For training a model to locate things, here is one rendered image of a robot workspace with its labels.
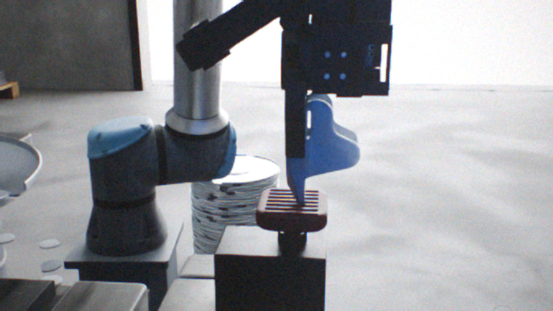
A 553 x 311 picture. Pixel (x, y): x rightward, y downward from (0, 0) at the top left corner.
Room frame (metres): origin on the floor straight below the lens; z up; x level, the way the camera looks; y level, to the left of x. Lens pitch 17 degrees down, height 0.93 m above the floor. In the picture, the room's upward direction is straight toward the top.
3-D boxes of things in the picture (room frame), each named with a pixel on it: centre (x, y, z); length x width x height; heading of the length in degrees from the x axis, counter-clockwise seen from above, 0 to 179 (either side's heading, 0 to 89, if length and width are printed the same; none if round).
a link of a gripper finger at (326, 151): (0.44, -0.04, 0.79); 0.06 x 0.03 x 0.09; 85
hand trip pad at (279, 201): (0.45, -0.02, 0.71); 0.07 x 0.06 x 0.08; 175
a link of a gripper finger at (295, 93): (0.43, -0.02, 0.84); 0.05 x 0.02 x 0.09; 175
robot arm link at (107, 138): (1.00, 0.26, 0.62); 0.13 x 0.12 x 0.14; 108
